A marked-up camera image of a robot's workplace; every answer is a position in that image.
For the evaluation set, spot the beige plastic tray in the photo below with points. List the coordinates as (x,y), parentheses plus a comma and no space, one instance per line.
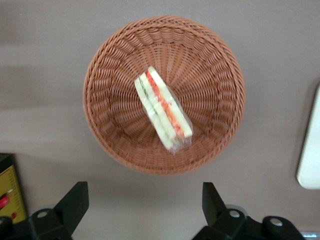
(311,150)

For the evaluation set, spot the triangle sandwich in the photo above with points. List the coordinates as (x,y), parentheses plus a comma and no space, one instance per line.
(162,110)

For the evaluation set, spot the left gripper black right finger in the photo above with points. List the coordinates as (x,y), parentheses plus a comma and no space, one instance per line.
(215,205)

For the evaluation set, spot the red round knob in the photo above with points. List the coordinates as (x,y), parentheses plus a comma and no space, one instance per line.
(3,202)

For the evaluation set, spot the black steel food warmer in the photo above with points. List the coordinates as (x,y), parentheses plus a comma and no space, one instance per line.
(15,180)

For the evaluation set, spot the brown round wicker basket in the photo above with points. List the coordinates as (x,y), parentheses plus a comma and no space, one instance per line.
(212,87)

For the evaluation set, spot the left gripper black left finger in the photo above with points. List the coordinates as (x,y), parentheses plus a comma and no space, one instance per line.
(72,202)

